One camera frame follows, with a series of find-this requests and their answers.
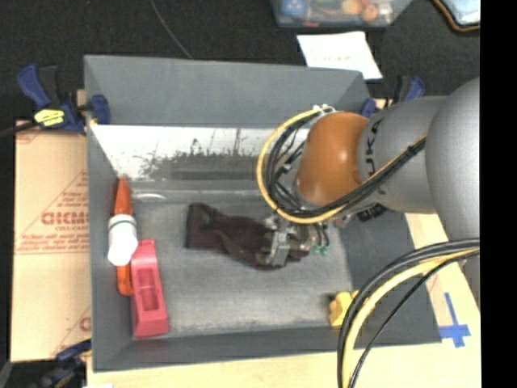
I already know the dark brown cloth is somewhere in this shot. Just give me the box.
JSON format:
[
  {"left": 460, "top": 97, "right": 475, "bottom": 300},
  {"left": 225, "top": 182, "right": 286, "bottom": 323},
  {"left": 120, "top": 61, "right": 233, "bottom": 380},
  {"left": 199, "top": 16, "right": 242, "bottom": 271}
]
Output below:
[{"left": 184, "top": 202, "right": 309, "bottom": 272}]

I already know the grey metal bin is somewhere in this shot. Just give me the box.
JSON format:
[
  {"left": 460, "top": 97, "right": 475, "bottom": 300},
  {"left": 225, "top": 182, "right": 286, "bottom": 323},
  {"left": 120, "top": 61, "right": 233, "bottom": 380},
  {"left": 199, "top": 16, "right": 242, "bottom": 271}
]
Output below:
[{"left": 83, "top": 54, "right": 442, "bottom": 371}]

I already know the yellow plastic toy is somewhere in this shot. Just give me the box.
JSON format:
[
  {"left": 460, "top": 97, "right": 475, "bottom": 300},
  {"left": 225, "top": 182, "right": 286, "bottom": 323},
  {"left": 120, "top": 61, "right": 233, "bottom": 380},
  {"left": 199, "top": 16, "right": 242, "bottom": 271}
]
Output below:
[{"left": 327, "top": 290, "right": 361, "bottom": 330}]

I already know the pink plastic block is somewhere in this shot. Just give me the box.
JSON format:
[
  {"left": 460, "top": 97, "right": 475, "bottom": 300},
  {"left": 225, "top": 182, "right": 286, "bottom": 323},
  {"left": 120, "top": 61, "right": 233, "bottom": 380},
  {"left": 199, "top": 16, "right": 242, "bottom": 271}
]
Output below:
[{"left": 129, "top": 238, "right": 171, "bottom": 340}]

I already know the orange toy carrot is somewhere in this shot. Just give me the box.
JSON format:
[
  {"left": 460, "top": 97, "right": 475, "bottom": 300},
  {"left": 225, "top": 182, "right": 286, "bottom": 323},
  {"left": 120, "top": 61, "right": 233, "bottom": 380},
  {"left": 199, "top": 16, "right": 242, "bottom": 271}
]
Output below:
[{"left": 113, "top": 175, "right": 135, "bottom": 297}]

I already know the brown cardboard board red print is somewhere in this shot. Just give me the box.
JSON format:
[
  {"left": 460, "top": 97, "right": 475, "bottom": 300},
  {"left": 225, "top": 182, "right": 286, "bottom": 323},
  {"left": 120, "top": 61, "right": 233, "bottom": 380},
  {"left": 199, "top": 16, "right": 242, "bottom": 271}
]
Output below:
[{"left": 10, "top": 120, "right": 95, "bottom": 363}]

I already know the black cylinder on white bracket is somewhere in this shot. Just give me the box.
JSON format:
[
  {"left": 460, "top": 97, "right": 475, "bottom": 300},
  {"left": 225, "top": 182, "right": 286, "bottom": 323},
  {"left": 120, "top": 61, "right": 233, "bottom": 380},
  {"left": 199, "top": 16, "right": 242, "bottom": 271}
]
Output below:
[{"left": 334, "top": 203, "right": 385, "bottom": 229}]

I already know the white bottle with green ring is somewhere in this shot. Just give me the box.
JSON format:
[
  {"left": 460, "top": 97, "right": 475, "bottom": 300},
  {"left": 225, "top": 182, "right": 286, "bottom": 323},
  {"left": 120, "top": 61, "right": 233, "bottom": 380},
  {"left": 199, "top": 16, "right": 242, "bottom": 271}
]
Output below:
[{"left": 107, "top": 213, "right": 140, "bottom": 267}]

